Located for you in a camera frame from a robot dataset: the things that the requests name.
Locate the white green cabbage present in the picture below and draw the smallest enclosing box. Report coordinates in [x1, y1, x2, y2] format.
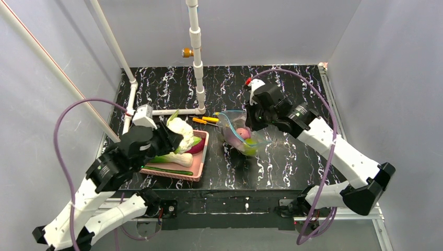
[167, 110, 201, 154]

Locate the purple onion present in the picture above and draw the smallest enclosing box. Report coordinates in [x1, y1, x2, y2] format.
[236, 128, 251, 140]

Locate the clear zip top bag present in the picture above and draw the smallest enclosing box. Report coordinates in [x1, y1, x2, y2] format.
[213, 110, 273, 156]

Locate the green pear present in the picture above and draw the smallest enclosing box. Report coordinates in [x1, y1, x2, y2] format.
[241, 138, 258, 156]

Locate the red sweet potato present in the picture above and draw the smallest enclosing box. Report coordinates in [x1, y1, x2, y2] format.
[186, 137, 205, 154]

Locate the long purple eggplant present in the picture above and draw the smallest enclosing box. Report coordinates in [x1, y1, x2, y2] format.
[224, 134, 243, 148]

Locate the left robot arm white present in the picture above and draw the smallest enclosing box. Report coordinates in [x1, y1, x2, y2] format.
[32, 122, 183, 250]

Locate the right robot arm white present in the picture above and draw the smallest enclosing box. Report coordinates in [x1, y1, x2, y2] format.
[244, 79, 396, 215]

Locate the white bok choy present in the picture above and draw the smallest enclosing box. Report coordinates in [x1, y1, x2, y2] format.
[149, 153, 193, 167]

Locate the pink plastic basket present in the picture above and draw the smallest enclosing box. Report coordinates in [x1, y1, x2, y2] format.
[139, 130, 209, 182]

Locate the brass pipe fitting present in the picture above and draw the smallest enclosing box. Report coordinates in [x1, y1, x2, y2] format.
[181, 48, 194, 58]

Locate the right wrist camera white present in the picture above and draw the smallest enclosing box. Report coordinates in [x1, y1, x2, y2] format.
[243, 78, 265, 105]

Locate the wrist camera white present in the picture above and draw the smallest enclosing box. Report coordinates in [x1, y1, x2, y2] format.
[132, 104, 157, 129]
[243, 78, 265, 105]

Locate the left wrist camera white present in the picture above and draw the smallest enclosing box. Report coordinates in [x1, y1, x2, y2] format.
[132, 104, 157, 129]

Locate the orange handle screwdriver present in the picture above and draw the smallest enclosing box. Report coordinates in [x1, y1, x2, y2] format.
[191, 116, 207, 124]

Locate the yellow handle screwdriver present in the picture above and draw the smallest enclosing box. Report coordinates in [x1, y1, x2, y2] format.
[202, 117, 219, 123]

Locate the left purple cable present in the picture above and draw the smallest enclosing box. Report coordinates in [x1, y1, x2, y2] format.
[53, 98, 164, 251]

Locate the purple cable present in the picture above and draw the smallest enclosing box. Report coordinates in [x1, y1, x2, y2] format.
[251, 69, 339, 246]
[53, 98, 164, 251]

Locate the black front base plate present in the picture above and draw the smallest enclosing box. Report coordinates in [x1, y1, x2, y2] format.
[124, 188, 312, 231]

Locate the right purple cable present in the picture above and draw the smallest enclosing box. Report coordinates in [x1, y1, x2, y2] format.
[251, 69, 339, 246]

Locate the white PVC pipe frame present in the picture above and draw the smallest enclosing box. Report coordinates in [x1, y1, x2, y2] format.
[0, 0, 207, 143]

